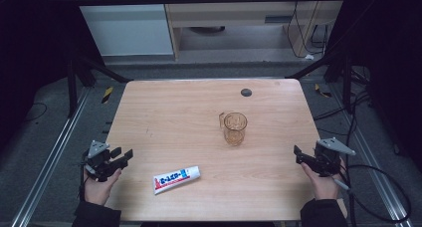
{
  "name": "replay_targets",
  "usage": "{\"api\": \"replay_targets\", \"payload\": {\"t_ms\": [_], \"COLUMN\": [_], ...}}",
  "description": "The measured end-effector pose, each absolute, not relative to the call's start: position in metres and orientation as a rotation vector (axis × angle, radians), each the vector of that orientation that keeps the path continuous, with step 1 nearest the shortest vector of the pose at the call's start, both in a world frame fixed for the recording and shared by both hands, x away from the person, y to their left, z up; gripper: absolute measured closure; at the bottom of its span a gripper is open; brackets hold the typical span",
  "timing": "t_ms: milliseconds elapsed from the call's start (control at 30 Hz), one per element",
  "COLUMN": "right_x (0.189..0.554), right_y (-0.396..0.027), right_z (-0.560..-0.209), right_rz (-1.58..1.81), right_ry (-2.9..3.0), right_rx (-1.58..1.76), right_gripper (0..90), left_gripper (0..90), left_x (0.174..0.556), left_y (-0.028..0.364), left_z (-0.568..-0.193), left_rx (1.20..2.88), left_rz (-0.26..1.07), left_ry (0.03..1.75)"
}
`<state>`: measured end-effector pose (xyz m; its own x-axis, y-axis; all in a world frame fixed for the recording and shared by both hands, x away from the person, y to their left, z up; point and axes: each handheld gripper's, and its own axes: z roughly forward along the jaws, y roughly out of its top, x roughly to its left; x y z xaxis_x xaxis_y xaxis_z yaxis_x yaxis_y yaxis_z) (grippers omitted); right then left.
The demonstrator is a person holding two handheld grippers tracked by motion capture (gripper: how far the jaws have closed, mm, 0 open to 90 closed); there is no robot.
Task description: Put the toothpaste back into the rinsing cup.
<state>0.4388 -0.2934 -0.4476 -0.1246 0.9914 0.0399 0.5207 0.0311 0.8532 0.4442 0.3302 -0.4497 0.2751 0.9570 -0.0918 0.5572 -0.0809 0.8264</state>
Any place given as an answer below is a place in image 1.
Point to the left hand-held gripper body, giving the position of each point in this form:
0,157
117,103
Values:
98,160

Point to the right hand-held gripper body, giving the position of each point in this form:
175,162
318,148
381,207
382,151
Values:
326,160

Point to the person's right hand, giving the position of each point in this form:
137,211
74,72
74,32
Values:
325,187

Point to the person's left hand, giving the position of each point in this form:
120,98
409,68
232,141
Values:
98,190

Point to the white toothpaste tube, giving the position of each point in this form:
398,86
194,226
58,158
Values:
175,179

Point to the yellow black tape strip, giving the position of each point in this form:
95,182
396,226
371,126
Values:
107,95
322,91

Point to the clear glass mug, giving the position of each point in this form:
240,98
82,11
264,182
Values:
235,129

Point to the dark round table grommet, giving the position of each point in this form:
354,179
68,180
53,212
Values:
246,92

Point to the white power plug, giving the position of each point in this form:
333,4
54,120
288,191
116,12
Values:
309,56

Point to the dark curtain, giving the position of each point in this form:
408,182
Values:
30,54
391,71

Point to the white cabinet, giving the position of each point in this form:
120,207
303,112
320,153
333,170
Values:
126,31

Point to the light wooden desk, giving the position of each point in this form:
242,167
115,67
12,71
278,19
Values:
232,16

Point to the aluminium floor rail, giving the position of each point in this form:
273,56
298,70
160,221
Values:
375,174
49,160

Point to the black frame post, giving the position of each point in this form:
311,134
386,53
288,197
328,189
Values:
72,91
347,84

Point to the black diagonal frame brace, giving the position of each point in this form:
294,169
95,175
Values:
106,69
315,66

